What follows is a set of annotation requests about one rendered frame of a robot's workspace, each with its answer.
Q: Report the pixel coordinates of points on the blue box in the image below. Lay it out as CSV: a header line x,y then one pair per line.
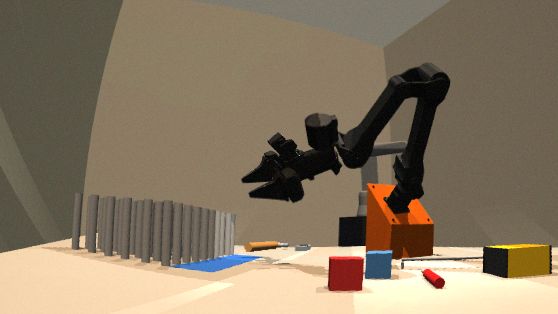
x,y
378,264

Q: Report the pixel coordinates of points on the yellow box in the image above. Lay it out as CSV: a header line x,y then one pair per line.
x,y
519,260

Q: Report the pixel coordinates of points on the red-handled screwdriver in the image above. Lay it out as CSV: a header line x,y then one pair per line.
x,y
433,278

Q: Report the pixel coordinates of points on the blue flat strip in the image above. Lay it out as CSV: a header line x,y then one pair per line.
x,y
217,264

